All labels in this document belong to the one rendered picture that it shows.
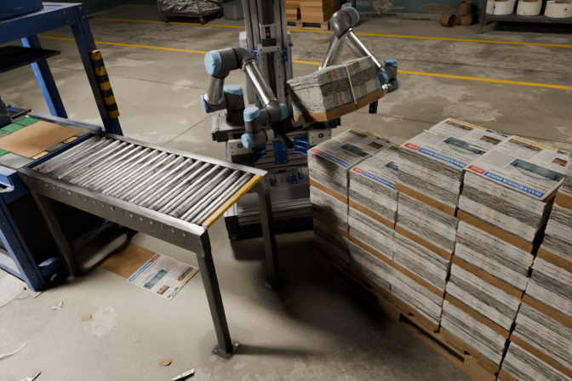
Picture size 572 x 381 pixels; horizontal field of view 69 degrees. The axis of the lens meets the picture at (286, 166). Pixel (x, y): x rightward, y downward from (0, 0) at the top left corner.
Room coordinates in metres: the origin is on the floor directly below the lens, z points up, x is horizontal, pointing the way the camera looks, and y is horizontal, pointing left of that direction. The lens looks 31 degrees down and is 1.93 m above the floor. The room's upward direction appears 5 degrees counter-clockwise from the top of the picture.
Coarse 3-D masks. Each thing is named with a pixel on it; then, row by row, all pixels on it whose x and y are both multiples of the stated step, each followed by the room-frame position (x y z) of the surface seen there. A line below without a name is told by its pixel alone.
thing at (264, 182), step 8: (104, 136) 2.43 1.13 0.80; (112, 136) 2.41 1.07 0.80; (120, 136) 2.40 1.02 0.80; (136, 144) 2.28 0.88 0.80; (144, 144) 2.27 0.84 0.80; (152, 144) 2.26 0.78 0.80; (160, 152) 2.17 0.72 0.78; (168, 152) 2.14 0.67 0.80; (176, 152) 2.12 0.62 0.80; (184, 152) 2.11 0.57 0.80; (200, 160) 2.01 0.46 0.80; (208, 160) 2.00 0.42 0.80; (216, 160) 1.99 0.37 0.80; (224, 168) 1.92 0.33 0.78; (232, 168) 1.89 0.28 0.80; (240, 168) 1.88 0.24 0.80; (248, 168) 1.87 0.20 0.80; (256, 168) 1.86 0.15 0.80; (264, 176) 1.79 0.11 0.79; (256, 184) 1.82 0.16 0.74; (264, 184) 1.79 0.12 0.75; (256, 192) 1.82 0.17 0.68; (264, 192) 1.79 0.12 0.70
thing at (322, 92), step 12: (324, 72) 1.90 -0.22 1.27; (336, 72) 1.93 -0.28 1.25; (288, 84) 2.08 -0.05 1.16; (300, 84) 1.98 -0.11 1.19; (312, 84) 1.90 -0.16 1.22; (324, 84) 1.88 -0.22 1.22; (336, 84) 1.91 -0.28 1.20; (300, 96) 2.00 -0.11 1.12; (312, 96) 1.91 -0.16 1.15; (324, 96) 1.86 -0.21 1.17; (336, 96) 1.89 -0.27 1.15; (300, 108) 2.00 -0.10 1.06; (312, 108) 1.92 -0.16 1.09; (324, 108) 1.84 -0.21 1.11
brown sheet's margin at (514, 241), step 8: (464, 216) 1.27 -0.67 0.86; (472, 224) 1.24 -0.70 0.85; (480, 224) 1.21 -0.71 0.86; (488, 224) 1.19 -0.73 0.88; (488, 232) 1.19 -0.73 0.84; (496, 232) 1.16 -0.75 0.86; (504, 232) 1.14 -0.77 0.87; (504, 240) 1.14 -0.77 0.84; (512, 240) 1.11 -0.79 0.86; (520, 240) 1.10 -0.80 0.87; (520, 248) 1.09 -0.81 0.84; (528, 248) 1.07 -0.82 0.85
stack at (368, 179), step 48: (336, 144) 2.00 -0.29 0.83; (384, 144) 1.95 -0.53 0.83; (384, 192) 1.57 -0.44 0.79; (336, 240) 1.81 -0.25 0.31; (384, 240) 1.55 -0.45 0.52; (432, 240) 1.36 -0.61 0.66; (480, 240) 1.21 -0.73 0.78; (384, 288) 1.54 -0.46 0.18; (480, 288) 1.17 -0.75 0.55; (480, 336) 1.14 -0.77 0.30
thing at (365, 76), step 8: (368, 56) 2.08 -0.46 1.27; (336, 64) 2.22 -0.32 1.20; (344, 64) 2.10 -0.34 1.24; (352, 64) 2.00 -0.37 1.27; (360, 64) 2.02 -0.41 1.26; (368, 64) 2.04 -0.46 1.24; (352, 72) 1.98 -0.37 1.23; (360, 72) 2.00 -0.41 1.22; (368, 72) 2.03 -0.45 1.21; (376, 72) 2.06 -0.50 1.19; (360, 80) 1.99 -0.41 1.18; (368, 80) 2.01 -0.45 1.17; (376, 80) 2.04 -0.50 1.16; (360, 88) 1.97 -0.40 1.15; (368, 88) 2.00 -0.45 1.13; (376, 88) 2.02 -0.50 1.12; (360, 96) 1.96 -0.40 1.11
